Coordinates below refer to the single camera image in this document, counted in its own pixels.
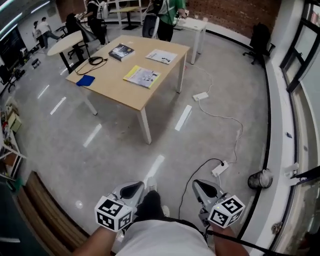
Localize wooden table white legs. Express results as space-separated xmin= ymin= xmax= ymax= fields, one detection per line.
xmin=65 ymin=34 xmax=191 ymax=145

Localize white wall device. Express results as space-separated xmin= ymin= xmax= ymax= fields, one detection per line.
xmin=283 ymin=162 xmax=300 ymax=179

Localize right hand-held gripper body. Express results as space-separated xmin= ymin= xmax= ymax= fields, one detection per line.
xmin=198 ymin=194 xmax=246 ymax=229

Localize person's white shirt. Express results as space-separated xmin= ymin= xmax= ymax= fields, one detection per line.
xmin=113 ymin=219 xmax=211 ymax=256

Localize black bin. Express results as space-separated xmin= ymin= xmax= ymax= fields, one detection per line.
xmin=247 ymin=168 xmax=273 ymax=190

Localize pale green box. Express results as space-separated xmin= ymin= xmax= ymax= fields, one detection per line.
xmin=7 ymin=111 xmax=23 ymax=133

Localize blue cloth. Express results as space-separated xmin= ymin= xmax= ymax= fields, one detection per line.
xmin=76 ymin=74 xmax=96 ymax=88

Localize white cable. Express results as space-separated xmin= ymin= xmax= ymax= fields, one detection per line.
xmin=192 ymin=64 xmax=214 ymax=95
xmin=197 ymin=98 xmax=245 ymax=165

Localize black lamp cable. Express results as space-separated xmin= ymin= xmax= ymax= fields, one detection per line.
xmin=74 ymin=57 xmax=108 ymax=76

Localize person's right forearm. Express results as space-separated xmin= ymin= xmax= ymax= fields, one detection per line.
xmin=211 ymin=223 xmax=245 ymax=256

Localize white metal table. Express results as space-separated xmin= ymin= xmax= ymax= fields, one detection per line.
xmin=174 ymin=17 xmax=208 ymax=65

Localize black office chair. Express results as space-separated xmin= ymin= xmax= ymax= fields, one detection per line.
xmin=242 ymin=22 xmax=276 ymax=66
xmin=0 ymin=64 xmax=16 ymax=94

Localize oval wooden table black legs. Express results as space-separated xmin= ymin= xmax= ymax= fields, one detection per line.
xmin=46 ymin=29 xmax=87 ymax=75

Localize wooden steps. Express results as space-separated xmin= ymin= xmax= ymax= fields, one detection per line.
xmin=16 ymin=171 xmax=91 ymax=256

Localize wooden pedestal table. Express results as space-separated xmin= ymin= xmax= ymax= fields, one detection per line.
xmin=109 ymin=6 xmax=146 ymax=30

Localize white shelf rack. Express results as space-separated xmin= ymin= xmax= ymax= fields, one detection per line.
xmin=0 ymin=96 xmax=28 ymax=180

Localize black window frame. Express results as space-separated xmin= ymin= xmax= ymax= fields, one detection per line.
xmin=279 ymin=0 xmax=320 ymax=93

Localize person's black trousers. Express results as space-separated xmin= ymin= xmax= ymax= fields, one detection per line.
xmin=134 ymin=191 xmax=169 ymax=223

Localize white backpack dark window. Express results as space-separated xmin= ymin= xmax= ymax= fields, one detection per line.
xmin=142 ymin=13 xmax=161 ymax=40

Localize person's left forearm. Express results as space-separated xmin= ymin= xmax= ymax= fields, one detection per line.
xmin=72 ymin=224 xmax=120 ymax=256

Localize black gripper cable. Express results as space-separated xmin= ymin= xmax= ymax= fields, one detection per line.
xmin=207 ymin=229 xmax=276 ymax=252

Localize white power strip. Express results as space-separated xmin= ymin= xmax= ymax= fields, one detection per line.
xmin=192 ymin=91 xmax=210 ymax=102
xmin=211 ymin=160 xmax=230 ymax=177

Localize dark thick book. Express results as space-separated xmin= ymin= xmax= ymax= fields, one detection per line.
xmin=108 ymin=43 xmax=136 ymax=63

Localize white rounded backpack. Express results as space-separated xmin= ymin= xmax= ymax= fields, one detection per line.
xmin=98 ymin=0 xmax=111 ymax=20

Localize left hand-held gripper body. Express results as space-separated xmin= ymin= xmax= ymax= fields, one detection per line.
xmin=94 ymin=193 xmax=138 ymax=233

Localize yellow magazine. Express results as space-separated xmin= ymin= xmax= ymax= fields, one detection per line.
xmin=122 ymin=65 xmax=162 ymax=90

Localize white magazine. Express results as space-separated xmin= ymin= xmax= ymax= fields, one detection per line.
xmin=145 ymin=48 xmax=179 ymax=65

